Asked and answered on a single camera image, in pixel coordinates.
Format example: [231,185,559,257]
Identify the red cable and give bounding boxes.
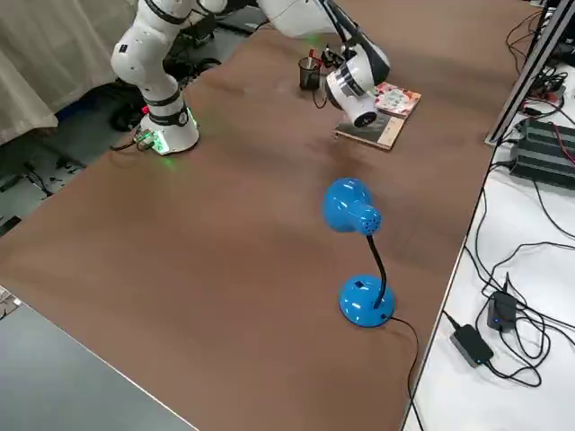
[554,128,575,168]

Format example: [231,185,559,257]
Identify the beige cloth cover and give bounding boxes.
[0,0,138,147]

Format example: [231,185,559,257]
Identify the black lamp cable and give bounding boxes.
[382,313,426,431]

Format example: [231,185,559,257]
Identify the colourful green cookbook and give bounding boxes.
[371,81,424,120]

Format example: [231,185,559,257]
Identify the black ridged power supply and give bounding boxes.
[509,117,575,189]

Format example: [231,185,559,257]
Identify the aluminium frame post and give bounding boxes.
[483,0,575,147]

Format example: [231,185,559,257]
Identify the grey side table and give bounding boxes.
[0,294,199,431]

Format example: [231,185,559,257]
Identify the black mesh pen holder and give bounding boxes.
[297,57,323,92]

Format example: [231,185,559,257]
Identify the black power adapter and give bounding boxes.
[448,323,495,369]

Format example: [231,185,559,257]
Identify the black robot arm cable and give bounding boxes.
[313,42,329,110]

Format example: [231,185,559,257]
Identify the small black hub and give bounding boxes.
[486,290,518,333]

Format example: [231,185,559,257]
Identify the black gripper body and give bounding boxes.
[330,43,356,67]

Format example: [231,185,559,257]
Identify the blue desk lamp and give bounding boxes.
[321,175,398,331]

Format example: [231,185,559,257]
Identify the dark book with hand picture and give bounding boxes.
[333,109,408,153]

